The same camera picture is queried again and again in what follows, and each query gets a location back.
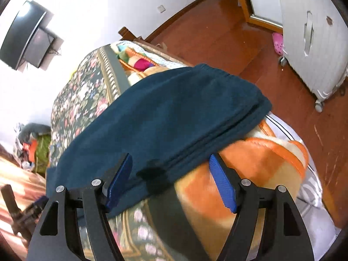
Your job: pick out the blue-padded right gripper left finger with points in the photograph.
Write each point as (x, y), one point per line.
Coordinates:
(57, 236)

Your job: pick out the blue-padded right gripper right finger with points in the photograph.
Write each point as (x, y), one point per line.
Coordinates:
(283, 236)

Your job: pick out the dark teal fleece pants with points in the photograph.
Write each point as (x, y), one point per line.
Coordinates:
(170, 123)

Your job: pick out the pink orange curtain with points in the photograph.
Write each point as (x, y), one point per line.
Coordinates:
(27, 188)

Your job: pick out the orange box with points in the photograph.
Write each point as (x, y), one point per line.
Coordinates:
(30, 148)

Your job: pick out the green floral storage box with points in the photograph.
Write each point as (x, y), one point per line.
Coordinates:
(42, 155)

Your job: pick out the grey plush pillow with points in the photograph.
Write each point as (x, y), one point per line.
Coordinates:
(33, 130)

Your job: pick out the orange cream blanket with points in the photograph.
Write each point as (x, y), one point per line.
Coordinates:
(190, 217)

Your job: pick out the floral green bedspread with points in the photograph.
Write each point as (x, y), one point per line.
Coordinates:
(91, 89)

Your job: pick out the pink slipper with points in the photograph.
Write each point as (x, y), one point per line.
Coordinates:
(278, 43)

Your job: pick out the white suitcase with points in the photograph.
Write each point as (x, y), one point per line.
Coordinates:
(315, 44)

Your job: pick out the small black wall monitor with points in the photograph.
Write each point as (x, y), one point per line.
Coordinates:
(38, 47)

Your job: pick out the wall-mounted black television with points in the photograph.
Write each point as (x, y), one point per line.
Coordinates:
(20, 32)

